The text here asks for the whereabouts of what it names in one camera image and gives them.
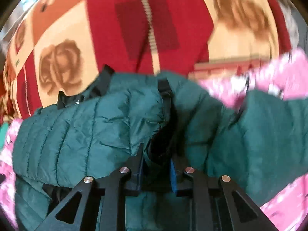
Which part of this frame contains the teal green garment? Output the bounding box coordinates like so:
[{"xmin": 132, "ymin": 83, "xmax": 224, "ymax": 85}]
[{"xmin": 0, "ymin": 123, "xmax": 9, "ymax": 150}]

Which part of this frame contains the pink penguin quilt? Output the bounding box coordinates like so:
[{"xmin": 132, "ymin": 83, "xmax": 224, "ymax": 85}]
[{"xmin": 1, "ymin": 49, "xmax": 307, "ymax": 230}]

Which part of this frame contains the dark green puffer jacket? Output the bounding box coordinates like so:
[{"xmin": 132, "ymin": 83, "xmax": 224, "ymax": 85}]
[{"xmin": 13, "ymin": 70, "xmax": 307, "ymax": 230}]

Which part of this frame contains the red cream rose blanket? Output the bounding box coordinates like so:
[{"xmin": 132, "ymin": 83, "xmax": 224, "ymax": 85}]
[{"xmin": 1, "ymin": 0, "xmax": 298, "ymax": 119}]

